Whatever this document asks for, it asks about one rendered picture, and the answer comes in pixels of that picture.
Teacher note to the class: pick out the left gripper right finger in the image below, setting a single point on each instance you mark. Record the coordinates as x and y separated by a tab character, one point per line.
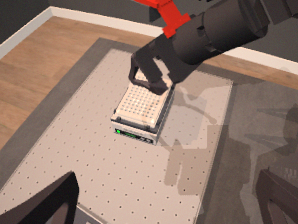
274	195

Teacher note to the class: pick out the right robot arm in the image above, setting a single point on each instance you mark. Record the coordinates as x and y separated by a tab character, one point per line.
231	23

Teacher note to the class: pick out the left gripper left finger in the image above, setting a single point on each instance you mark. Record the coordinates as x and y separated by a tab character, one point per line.
60	197

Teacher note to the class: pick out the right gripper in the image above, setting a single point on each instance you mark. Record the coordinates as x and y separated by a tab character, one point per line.
181	50

